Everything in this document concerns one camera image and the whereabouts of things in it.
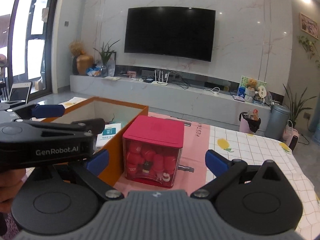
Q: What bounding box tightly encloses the white wifi router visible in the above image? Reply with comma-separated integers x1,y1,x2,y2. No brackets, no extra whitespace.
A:
152,70,170,86

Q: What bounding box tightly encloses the framed wall picture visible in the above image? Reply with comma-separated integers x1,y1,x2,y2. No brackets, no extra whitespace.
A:
299,13,319,40

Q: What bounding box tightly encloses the white laptop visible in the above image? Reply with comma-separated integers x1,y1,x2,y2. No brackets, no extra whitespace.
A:
9,81,33,103

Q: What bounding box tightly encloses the tall leafy floor plant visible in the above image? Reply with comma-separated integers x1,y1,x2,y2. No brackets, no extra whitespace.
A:
283,85,316,128

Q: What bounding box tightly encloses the golden round vase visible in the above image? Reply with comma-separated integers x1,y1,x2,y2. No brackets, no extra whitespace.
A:
76,54,94,75

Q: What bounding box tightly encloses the grey metal trash can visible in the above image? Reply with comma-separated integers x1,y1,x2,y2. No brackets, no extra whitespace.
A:
265,104,290,140

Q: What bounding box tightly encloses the black wall television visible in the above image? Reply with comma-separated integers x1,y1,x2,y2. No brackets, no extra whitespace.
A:
124,7,216,62

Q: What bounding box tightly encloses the red lidded clear box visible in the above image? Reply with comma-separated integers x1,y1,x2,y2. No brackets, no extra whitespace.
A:
123,115,184,189

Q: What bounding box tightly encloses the pink bin with black bag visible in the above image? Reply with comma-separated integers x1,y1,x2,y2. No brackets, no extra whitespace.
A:
239,109,261,134

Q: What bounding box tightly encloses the green potted plant in vase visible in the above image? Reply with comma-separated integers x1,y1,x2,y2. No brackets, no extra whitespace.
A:
93,40,119,77

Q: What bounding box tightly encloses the teddy bear toy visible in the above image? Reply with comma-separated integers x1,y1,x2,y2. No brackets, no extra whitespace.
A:
246,78,258,90

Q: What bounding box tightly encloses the orange white storage box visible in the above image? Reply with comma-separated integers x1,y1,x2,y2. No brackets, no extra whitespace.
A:
40,97,149,186

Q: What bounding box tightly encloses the white marble tv bench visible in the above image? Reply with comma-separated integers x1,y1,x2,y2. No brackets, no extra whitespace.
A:
70,75,271,131

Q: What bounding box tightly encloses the white teal booklet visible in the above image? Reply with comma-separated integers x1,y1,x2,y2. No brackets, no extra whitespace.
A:
96,123,121,148

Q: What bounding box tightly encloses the left hand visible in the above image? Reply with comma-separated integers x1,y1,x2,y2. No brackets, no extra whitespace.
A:
0,169,26,213

